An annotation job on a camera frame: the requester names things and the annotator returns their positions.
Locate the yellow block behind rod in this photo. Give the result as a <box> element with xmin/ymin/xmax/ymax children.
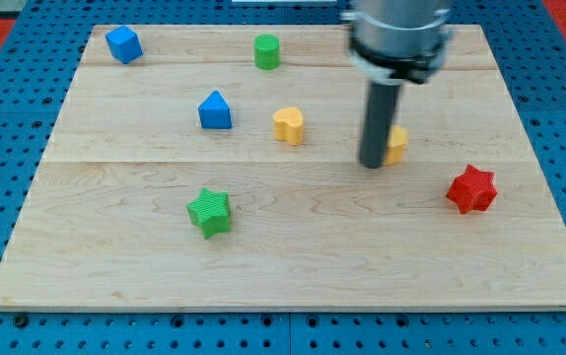
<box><xmin>385</xmin><ymin>125</ymin><xmax>408</xmax><ymax>166</ymax></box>

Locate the blue triangle block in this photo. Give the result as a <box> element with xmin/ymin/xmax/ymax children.
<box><xmin>198</xmin><ymin>91</ymin><xmax>233</xmax><ymax>129</ymax></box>

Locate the yellow heart block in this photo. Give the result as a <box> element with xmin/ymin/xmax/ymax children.
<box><xmin>272</xmin><ymin>106</ymin><xmax>305</xmax><ymax>146</ymax></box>

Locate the blue cube block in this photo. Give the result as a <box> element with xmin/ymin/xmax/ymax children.
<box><xmin>105</xmin><ymin>26</ymin><xmax>143</xmax><ymax>64</ymax></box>

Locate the green cylinder block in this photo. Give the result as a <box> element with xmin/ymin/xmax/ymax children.
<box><xmin>253</xmin><ymin>34</ymin><xmax>280</xmax><ymax>70</ymax></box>

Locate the wooden board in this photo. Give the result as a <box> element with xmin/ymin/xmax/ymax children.
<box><xmin>0</xmin><ymin>25</ymin><xmax>566</xmax><ymax>313</ymax></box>

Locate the red star block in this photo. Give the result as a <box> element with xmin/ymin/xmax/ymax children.
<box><xmin>446</xmin><ymin>165</ymin><xmax>497</xmax><ymax>214</ymax></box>

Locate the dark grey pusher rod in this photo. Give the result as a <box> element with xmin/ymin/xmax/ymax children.
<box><xmin>358</xmin><ymin>82</ymin><xmax>401</xmax><ymax>169</ymax></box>

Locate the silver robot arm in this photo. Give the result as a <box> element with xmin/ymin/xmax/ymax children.
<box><xmin>348</xmin><ymin>0</ymin><xmax>452</xmax><ymax>169</ymax></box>

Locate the green star block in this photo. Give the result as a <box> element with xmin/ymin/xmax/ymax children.
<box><xmin>187</xmin><ymin>187</ymin><xmax>232</xmax><ymax>240</ymax></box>

